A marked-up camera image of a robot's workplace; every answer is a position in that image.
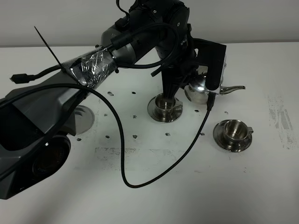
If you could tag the steel teacup far right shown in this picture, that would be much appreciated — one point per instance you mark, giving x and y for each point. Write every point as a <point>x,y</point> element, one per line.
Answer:
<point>236,131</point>

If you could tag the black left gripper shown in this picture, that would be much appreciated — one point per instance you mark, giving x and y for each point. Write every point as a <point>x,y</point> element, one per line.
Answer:
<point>176,72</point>

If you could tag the steel saucer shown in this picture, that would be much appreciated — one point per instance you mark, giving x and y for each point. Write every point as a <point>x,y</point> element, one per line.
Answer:
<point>160,118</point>
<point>220,140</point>

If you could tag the steel teacup near centre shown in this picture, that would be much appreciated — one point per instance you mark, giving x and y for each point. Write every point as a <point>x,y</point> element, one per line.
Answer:
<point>167,106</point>

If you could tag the steel saucer near centre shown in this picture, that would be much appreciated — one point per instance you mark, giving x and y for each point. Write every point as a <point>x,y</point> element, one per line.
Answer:
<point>160,118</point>

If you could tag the steel teacup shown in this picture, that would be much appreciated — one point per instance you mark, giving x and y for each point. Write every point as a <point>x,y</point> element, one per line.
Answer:
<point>236,131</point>
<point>167,106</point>

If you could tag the stainless steel teapot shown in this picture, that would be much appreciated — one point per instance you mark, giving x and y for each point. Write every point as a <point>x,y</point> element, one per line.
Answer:
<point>197,92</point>

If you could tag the black zip tie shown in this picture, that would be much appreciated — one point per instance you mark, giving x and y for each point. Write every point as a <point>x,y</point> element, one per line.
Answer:
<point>57,60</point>

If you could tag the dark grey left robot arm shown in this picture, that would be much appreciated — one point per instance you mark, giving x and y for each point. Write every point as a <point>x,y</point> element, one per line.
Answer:
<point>35,120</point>

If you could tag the steel saucer far right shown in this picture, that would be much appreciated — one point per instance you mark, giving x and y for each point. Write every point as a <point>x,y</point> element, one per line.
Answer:
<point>220,140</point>

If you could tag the steel teapot coaster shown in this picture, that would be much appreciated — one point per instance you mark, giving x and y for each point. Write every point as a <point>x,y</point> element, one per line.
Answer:
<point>84,119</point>

